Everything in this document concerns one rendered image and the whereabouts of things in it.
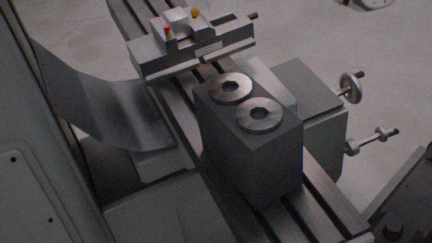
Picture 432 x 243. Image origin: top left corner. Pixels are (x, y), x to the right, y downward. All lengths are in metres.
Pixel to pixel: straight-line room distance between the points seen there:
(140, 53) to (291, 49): 1.70
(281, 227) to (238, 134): 0.21
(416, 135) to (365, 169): 0.33
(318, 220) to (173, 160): 0.48
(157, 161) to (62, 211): 0.26
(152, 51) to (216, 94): 0.42
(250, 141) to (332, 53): 2.06
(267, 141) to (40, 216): 0.59
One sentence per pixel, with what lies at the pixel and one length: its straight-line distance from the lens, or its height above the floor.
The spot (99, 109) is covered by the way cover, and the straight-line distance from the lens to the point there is 1.28.
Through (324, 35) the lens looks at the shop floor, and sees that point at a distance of 3.03.
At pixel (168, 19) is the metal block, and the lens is 1.31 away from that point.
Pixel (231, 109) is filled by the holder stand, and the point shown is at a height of 1.10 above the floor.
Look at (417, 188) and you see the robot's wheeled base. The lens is 1.48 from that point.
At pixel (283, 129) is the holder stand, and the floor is 1.10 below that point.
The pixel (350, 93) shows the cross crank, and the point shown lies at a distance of 1.72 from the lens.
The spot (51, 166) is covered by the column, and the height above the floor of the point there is 0.96.
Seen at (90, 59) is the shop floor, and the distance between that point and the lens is 3.13.
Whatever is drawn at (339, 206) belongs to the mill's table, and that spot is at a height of 0.91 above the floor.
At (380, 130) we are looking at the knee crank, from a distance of 1.71.
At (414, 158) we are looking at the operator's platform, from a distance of 1.81.
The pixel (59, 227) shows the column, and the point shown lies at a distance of 1.25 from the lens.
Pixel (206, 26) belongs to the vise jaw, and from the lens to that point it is 1.31.
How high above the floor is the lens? 1.73
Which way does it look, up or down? 44 degrees down
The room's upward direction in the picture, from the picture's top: 9 degrees counter-clockwise
